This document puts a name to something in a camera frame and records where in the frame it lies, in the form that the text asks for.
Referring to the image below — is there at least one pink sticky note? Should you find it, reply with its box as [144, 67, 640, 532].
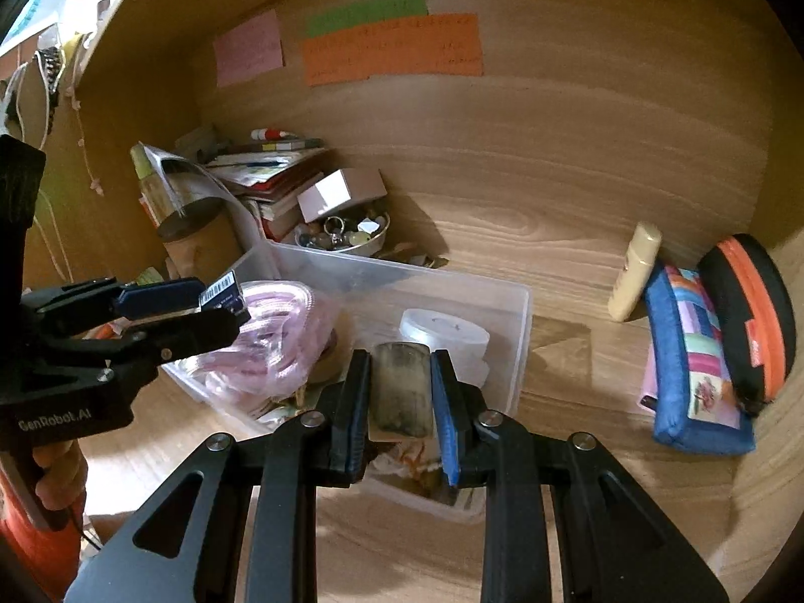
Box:
[212, 9, 285, 89]

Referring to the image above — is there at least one bowl of trinkets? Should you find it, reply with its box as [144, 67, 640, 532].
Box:
[294, 210, 391, 258]

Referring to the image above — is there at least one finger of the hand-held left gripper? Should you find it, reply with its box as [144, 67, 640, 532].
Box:
[22, 276, 206, 335]
[38, 308, 243, 385]

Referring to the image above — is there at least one green sticky note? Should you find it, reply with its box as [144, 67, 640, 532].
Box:
[305, 0, 429, 37]

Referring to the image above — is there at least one blue patchwork pencil case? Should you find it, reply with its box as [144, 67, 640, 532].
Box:
[639, 260, 756, 457]

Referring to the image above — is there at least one wooden desktop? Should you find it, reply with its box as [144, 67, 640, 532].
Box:
[81, 201, 780, 603]

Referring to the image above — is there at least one black and orange zip case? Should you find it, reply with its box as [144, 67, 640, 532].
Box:
[697, 234, 795, 416]

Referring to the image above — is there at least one pink cord bundle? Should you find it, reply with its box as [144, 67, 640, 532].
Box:
[188, 279, 343, 419]

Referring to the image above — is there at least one white cord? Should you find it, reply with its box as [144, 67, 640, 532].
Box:
[19, 25, 105, 283]

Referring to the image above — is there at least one silver foil snack bag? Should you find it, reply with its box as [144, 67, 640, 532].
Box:
[367, 436, 453, 504]

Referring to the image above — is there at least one clear plastic storage bin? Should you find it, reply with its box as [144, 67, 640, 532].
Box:
[160, 237, 535, 522]

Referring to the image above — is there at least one stack of books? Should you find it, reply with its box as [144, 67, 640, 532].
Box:
[207, 137, 331, 243]

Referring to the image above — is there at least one orange sticky note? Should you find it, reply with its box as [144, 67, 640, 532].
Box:
[301, 13, 484, 87]

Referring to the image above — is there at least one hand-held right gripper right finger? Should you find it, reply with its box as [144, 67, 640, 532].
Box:
[429, 350, 730, 603]

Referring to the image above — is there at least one small blue packet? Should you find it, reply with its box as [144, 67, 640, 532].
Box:
[197, 270, 251, 318]

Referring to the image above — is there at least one small white cardboard box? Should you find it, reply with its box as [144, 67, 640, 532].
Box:
[296, 168, 388, 223]

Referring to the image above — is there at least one person's left forearm orange sleeve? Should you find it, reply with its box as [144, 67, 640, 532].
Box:
[0, 465, 87, 600]

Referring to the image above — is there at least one cream lotion bottle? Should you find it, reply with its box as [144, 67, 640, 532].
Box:
[607, 221, 663, 323]

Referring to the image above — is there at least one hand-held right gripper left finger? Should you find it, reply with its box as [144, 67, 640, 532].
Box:
[63, 348, 373, 603]

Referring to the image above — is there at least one white round container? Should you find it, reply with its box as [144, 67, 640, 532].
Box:
[398, 308, 491, 387]

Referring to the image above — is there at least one brown ceramic mug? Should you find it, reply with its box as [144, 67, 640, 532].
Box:
[156, 197, 243, 290]

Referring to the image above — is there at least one person's left hand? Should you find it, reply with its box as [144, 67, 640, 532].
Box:
[31, 438, 90, 510]

